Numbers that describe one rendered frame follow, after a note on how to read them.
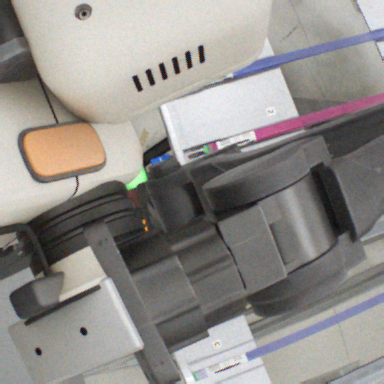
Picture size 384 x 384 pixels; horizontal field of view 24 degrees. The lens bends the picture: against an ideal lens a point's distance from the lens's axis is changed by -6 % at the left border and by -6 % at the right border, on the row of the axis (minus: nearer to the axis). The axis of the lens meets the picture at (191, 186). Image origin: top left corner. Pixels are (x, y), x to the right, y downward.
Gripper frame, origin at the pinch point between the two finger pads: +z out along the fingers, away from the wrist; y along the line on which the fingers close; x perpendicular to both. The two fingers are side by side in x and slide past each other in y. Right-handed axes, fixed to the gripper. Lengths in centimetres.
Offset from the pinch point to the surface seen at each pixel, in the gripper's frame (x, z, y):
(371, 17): -44, 7, 27
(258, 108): -19.0, 8.3, 16.3
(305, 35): -45, 57, 47
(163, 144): -7, 52, 30
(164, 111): -4.9, 6.5, 19.5
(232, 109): -15.1, 8.4, 17.3
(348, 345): -49, 144, -18
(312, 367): -34, 131, -21
